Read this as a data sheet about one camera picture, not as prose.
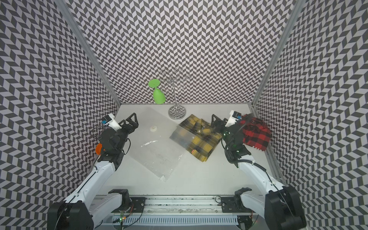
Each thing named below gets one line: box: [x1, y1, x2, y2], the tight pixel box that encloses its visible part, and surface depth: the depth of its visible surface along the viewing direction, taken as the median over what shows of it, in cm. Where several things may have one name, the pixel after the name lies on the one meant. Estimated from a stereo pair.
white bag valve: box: [149, 125, 158, 133], surface depth 104 cm
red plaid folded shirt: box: [240, 114, 272, 152], surface depth 96 cm
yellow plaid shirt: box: [178, 114, 223, 163], surface depth 98 cm
